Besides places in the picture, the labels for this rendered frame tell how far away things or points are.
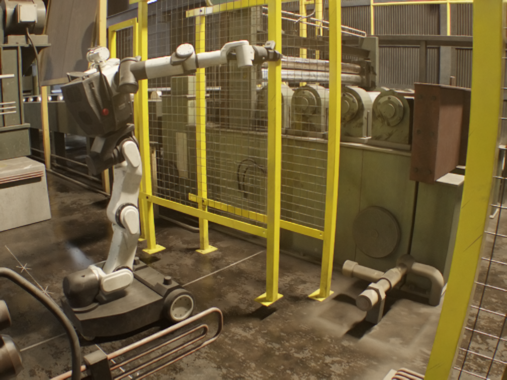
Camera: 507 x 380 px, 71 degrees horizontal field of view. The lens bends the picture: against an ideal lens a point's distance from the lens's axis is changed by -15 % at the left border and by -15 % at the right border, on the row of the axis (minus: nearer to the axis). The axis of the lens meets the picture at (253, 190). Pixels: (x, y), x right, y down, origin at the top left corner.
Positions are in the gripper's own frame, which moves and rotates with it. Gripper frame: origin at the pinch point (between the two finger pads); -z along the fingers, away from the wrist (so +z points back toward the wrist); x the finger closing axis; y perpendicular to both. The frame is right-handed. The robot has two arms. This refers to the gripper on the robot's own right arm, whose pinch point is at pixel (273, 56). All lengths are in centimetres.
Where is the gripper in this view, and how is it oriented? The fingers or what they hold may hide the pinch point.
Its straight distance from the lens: 206.3
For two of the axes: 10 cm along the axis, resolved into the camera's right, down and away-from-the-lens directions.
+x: -7.7, -1.7, 6.2
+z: -6.4, 2.0, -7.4
